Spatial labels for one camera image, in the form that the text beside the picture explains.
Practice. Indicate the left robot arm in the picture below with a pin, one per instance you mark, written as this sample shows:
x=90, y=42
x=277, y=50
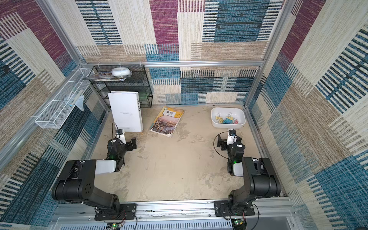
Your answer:
x=75, y=183

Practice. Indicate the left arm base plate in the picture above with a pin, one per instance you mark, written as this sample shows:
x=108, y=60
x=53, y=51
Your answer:
x=125, y=211

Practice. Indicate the white round device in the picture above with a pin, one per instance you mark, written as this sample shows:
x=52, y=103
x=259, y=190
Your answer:
x=120, y=72

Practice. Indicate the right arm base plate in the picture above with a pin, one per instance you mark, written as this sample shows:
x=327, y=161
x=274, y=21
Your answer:
x=224, y=209

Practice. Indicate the English textbook with city photo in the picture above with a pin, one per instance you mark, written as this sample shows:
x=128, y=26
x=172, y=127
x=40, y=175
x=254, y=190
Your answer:
x=166, y=121

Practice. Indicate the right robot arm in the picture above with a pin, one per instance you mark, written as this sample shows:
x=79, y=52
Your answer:
x=259, y=179

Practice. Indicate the white upright book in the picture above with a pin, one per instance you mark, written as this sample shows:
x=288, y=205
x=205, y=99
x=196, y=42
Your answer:
x=126, y=110

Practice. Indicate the white wire wall basket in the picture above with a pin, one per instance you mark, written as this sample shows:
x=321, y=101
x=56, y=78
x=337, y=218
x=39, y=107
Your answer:
x=57, y=111

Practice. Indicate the magazine on shelf top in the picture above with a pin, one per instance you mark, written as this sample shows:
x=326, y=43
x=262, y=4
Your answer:
x=105, y=76

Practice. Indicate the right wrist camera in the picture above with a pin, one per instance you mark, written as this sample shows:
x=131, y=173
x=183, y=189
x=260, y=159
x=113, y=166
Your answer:
x=231, y=136

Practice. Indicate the black wire mesh shelf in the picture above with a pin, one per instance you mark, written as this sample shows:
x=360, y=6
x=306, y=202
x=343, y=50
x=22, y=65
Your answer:
x=138, y=82

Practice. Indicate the yellow binder clip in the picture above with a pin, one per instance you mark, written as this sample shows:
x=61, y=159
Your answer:
x=219, y=119

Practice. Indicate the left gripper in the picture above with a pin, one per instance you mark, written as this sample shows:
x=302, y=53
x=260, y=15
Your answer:
x=129, y=147

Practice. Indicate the teal binder clip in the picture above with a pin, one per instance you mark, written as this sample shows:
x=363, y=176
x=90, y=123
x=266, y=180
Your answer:
x=228, y=120

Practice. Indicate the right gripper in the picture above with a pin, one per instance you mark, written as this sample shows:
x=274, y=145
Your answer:
x=225, y=144

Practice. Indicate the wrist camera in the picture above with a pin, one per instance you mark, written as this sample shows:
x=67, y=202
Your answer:
x=231, y=136
x=120, y=134

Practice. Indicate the white plastic storage box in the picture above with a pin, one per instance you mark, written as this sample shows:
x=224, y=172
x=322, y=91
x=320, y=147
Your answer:
x=228, y=112

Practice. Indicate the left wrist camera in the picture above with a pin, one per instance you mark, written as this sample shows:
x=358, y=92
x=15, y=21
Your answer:
x=120, y=134

